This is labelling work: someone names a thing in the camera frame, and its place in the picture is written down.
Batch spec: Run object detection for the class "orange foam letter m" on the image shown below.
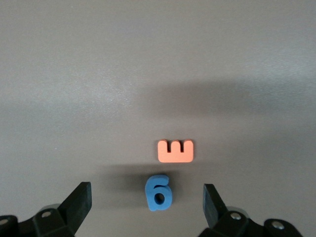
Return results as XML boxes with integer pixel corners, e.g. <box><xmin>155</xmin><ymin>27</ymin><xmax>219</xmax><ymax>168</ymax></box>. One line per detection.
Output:
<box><xmin>157</xmin><ymin>139</ymin><xmax>195</xmax><ymax>163</ymax></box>

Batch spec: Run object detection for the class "blue foam letter g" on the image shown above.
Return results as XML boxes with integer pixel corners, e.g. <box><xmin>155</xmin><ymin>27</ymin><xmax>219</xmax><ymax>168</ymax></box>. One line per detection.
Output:
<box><xmin>145</xmin><ymin>174</ymin><xmax>173</xmax><ymax>212</ymax></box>

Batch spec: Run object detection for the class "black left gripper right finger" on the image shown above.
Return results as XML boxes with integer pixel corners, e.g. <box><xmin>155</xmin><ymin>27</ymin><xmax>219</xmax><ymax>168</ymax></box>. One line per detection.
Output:
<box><xmin>197</xmin><ymin>184</ymin><xmax>303</xmax><ymax>237</ymax></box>

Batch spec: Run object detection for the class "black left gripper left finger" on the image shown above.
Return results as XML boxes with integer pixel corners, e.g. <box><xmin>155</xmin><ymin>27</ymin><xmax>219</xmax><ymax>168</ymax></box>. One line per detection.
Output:
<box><xmin>0</xmin><ymin>182</ymin><xmax>92</xmax><ymax>237</ymax></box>

